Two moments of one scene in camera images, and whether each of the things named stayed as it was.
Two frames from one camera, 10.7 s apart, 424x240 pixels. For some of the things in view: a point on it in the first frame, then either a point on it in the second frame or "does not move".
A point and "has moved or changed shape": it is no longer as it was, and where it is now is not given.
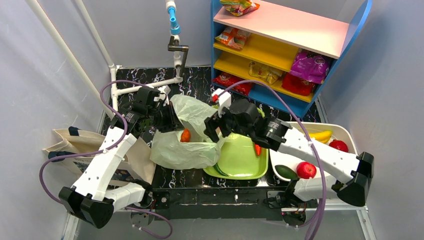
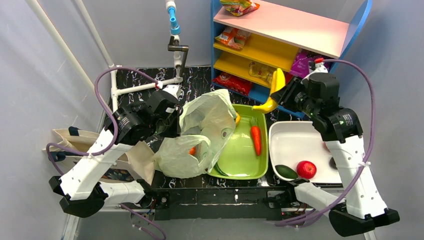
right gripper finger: (211, 123) → (286, 95)
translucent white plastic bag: (189, 148) has moved or changed shape
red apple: (305, 170) does not move
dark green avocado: (285, 171) does not move
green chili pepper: (217, 167) does not move
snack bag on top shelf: (238, 8) does not move
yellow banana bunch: (323, 136) → (278, 83)
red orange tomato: (185, 136) → (192, 150)
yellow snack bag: (269, 75) does not move
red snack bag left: (227, 79) does not move
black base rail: (247, 203) does not move
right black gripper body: (214, 124) → (283, 94)
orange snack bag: (233, 37) does not move
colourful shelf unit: (281, 52) does not move
